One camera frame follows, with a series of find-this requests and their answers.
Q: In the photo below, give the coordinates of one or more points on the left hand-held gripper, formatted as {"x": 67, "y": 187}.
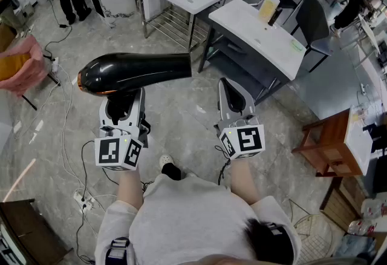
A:
{"x": 116, "y": 152}

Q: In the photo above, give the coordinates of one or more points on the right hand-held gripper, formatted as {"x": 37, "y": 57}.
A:
{"x": 248, "y": 139}

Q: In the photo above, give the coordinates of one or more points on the black hair dryer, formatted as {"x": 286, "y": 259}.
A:
{"x": 136, "y": 70}

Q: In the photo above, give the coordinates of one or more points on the person's left forearm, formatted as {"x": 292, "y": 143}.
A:
{"x": 130, "y": 188}

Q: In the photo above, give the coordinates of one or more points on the person's right forearm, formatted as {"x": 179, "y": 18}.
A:
{"x": 243, "y": 182}

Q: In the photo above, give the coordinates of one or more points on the grey vanity cabinet with handle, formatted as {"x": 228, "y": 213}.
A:
{"x": 239, "y": 67}

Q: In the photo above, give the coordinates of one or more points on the white sink table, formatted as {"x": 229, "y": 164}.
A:
{"x": 257, "y": 37}

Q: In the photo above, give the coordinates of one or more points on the person's white shoe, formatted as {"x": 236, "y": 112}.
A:
{"x": 166, "y": 160}

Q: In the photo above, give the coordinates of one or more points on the white power strip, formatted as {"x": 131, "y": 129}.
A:
{"x": 55, "y": 64}

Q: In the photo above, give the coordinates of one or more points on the person's black trouser leg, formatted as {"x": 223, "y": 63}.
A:
{"x": 171, "y": 171}

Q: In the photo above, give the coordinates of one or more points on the green soap dish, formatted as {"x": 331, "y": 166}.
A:
{"x": 297, "y": 45}

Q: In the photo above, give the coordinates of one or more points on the dark small bottle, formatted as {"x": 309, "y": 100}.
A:
{"x": 274, "y": 17}

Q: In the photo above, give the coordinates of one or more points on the white floor socket strip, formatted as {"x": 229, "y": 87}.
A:
{"x": 83, "y": 199}

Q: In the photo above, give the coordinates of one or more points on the yellow pump soap bottle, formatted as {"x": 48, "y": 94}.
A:
{"x": 267, "y": 8}

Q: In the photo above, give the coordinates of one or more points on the wooden side table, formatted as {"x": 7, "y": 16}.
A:
{"x": 335, "y": 142}

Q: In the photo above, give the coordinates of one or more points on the pink bag with orange lining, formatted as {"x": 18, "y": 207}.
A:
{"x": 21, "y": 67}

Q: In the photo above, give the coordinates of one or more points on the black side chair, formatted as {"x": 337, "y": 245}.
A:
{"x": 314, "y": 24}

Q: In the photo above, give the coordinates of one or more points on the person's white shirt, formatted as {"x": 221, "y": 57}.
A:
{"x": 193, "y": 221}

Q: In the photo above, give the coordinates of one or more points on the dark wooden furniture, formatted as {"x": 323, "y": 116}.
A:
{"x": 27, "y": 233}

